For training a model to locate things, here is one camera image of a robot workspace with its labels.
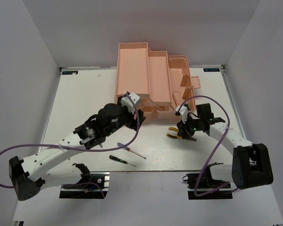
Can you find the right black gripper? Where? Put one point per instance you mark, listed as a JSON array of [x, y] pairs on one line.
[[183, 127]]

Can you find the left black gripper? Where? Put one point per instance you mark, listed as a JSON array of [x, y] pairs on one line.
[[133, 123]]

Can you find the yellow pliers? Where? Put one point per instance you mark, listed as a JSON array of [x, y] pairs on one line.
[[176, 136]]

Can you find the pink plastic toolbox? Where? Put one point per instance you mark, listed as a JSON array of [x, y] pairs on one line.
[[162, 81]]

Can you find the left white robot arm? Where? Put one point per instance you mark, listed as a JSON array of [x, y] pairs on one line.
[[34, 173]]

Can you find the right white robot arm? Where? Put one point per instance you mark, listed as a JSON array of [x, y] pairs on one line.
[[250, 167]]

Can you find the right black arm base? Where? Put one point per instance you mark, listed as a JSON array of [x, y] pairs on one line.
[[207, 183]]

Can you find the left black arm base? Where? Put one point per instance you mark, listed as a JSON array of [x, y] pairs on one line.
[[92, 185]]

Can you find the black precision screwdriver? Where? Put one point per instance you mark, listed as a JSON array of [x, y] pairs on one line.
[[111, 157]]

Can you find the left blue table label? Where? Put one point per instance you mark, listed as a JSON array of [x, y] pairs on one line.
[[69, 72]]

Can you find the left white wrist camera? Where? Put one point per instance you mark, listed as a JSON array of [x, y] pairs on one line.
[[131, 101]]

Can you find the blue handled screwdriver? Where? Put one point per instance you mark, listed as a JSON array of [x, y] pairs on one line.
[[129, 150]]

